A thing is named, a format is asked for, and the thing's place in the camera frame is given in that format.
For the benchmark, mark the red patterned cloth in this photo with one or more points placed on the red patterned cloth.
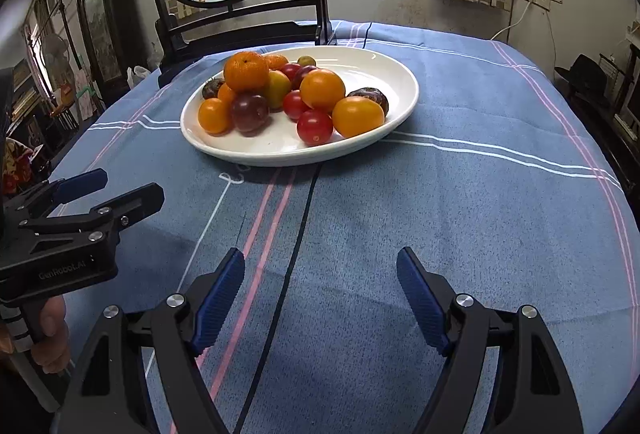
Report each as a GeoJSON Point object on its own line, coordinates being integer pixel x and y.
{"type": "Point", "coordinates": [15, 164]}

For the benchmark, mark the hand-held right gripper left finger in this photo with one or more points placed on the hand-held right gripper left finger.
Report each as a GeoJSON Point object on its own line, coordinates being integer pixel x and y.
{"type": "Point", "coordinates": [220, 299]}

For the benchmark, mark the yellow-green tomato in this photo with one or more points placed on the yellow-green tomato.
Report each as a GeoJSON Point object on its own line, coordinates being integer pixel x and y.
{"type": "Point", "coordinates": [277, 88]}

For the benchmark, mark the standing fan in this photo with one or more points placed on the standing fan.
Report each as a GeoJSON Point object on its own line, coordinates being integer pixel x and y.
{"type": "Point", "coordinates": [55, 49]}

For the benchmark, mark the small yellow tomato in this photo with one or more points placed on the small yellow tomato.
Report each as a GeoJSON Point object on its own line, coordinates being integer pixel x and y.
{"type": "Point", "coordinates": [306, 61]}

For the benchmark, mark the blue striped tablecloth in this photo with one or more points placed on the blue striped tablecloth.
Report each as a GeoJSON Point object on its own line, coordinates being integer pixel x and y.
{"type": "Point", "coordinates": [450, 189]}

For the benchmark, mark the black hat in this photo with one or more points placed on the black hat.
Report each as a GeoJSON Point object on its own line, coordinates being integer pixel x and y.
{"type": "Point", "coordinates": [585, 72]}

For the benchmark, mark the small mandarin orange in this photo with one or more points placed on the small mandarin orange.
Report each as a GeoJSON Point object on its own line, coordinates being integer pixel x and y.
{"type": "Point", "coordinates": [276, 60]}

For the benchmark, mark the person's left hand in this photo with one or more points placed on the person's left hand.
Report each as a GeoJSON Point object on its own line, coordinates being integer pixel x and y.
{"type": "Point", "coordinates": [50, 329]}

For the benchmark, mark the large mandarin orange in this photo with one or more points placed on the large mandarin orange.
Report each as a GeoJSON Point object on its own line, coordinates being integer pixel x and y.
{"type": "Point", "coordinates": [246, 72]}

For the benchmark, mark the red cherry tomato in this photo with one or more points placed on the red cherry tomato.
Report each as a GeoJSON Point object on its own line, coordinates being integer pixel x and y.
{"type": "Point", "coordinates": [295, 104]}
{"type": "Point", "coordinates": [290, 70]}
{"type": "Point", "coordinates": [315, 127]}

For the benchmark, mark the orange tomato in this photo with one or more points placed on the orange tomato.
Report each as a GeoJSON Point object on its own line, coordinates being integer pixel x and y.
{"type": "Point", "coordinates": [358, 116]}
{"type": "Point", "coordinates": [215, 116]}
{"type": "Point", "coordinates": [322, 89]}

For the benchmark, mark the white oval plate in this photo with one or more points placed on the white oval plate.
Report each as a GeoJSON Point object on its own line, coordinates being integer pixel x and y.
{"type": "Point", "coordinates": [390, 74]}

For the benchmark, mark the dark purple tomato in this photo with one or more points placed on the dark purple tomato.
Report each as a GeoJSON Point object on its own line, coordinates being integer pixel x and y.
{"type": "Point", "coordinates": [302, 75]}
{"type": "Point", "coordinates": [249, 113]}

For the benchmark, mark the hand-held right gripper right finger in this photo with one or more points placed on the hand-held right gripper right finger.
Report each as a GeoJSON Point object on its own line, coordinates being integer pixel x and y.
{"type": "Point", "coordinates": [425, 299]}

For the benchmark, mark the dark brown tomato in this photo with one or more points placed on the dark brown tomato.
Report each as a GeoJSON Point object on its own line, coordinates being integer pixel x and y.
{"type": "Point", "coordinates": [212, 88]}
{"type": "Point", "coordinates": [372, 98]}

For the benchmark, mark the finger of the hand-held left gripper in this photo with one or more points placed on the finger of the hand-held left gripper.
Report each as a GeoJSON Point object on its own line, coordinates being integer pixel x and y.
{"type": "Point", "coordinates": [135, 201]}
{"type": "Point", "coordinates": [82, 181]}

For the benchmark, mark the clear plastic bag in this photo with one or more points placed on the clear plastic bag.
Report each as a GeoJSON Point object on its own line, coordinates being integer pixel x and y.
{"type": "Point", "coordinates": [137, 74]}

